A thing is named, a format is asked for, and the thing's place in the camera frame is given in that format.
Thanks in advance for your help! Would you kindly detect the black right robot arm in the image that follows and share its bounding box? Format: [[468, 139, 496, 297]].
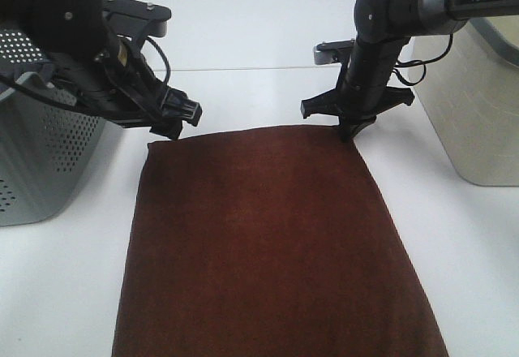
[[301, 0, 518, 141]]

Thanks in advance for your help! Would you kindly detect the grey perforated plastic basket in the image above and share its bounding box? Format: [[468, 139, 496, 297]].
[[1, 25, 105, 226]]

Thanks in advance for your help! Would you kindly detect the brown towel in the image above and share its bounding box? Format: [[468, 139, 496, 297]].
[[112, 126, 447, 356]]

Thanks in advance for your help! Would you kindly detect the beige plastic basket grey rim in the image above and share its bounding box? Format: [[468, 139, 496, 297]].
[[413, 16, 518, 187]]

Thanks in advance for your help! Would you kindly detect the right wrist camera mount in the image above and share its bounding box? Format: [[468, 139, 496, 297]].
[[313, 39, 355, 65]]

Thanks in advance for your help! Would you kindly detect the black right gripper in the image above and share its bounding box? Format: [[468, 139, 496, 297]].
[[301, 40, 414, 142]]

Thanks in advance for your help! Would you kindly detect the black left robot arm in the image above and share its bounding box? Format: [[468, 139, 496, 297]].
[[1, 0, 202, 140]]

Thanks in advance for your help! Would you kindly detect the blue cloth in basket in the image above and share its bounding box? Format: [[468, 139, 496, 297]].
[[1, 59, 55, 84]]

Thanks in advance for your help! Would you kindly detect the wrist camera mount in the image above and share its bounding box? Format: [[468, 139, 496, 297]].
[[102, 0, 172, 39], [313, 39, 355, 65]]

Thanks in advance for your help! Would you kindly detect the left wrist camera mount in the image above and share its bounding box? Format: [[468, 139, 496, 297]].
[[102, 0, 172, 39]]

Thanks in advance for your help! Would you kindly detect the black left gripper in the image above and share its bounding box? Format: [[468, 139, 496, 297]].
[[48, 34, 202, 140]]

